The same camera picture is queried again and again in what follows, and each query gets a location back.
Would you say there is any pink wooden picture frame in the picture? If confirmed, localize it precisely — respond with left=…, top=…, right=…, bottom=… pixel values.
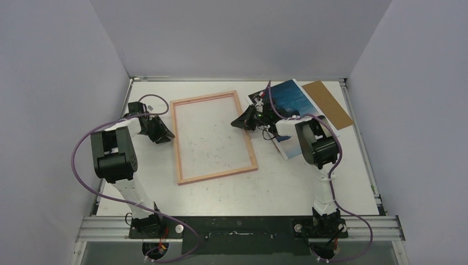
left=169, top=90, right=259, bottom=186

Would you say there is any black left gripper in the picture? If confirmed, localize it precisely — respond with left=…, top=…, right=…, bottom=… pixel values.
left=140, top=116, right=174, bottom=144

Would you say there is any landscape photo print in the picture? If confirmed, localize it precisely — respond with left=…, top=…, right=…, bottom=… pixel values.
left=248, top=78, right=341, bottom=161

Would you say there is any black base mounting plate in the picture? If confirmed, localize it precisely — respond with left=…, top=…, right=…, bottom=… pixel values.
left=128, top=215, right=348, bottom=256

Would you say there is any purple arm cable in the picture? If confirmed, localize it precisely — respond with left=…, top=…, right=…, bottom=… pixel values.
left=267, top=81, right=374, bottom=263
left=71, top=94, right=203, bottom=264

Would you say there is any aluminium front rail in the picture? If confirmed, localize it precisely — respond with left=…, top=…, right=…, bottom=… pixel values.
left=77, top=215, right=406, bottom=242

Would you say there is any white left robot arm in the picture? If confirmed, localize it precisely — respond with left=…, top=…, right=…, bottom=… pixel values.
left=91, top=102, right=174, bottom=238

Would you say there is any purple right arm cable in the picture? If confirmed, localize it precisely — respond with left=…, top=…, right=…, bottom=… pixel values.
left=267, top=81, right=374, bottom=263

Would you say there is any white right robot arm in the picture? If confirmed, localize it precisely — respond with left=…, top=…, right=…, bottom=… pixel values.
left=231, top=103, right=348, bottom=240

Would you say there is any brown cardboard backing board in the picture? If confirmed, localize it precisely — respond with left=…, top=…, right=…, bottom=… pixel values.
left=302, top=81, right=354, bottom=130

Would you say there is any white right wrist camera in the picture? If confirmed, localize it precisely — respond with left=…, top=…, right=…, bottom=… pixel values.
left=254, top=91, right=265, bottom=112

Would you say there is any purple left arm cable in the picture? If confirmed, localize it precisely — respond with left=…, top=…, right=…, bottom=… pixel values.
left=71, top=94, right=203, bottom=264

